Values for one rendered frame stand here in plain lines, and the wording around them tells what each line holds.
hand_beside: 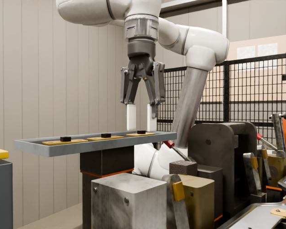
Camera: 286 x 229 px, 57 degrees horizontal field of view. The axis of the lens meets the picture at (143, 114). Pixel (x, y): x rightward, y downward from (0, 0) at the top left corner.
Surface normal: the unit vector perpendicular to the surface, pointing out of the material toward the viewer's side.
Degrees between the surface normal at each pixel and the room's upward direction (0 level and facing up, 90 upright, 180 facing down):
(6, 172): 90
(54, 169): 90
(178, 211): 78
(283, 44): 90
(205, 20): 90
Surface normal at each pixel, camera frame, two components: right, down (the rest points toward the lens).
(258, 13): -0.53, 0.01
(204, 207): 0.74, 0.01
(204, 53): -0.14, 0.25
